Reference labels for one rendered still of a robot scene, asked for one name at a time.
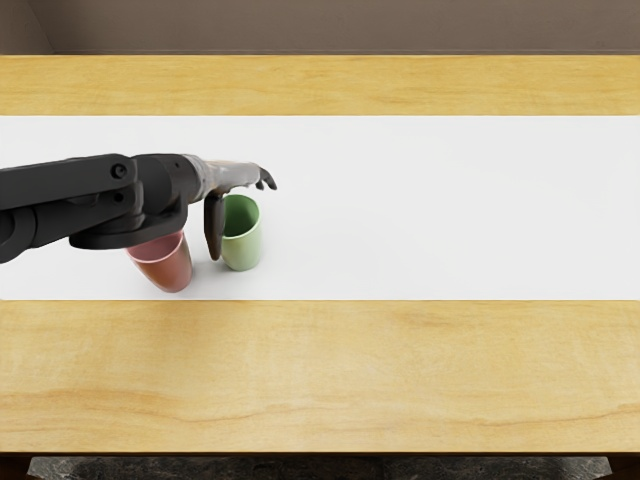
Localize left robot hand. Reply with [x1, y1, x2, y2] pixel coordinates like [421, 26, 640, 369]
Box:
[197, 155, 279, 262]

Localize green cup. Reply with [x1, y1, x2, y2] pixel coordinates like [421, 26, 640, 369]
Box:
[219, 194, 263, 273]

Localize red cup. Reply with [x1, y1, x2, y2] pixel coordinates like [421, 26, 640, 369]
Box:
[124, 229, 194, 294]

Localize white table runner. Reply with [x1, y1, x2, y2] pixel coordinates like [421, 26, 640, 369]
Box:
[0, 115, 640, 302]

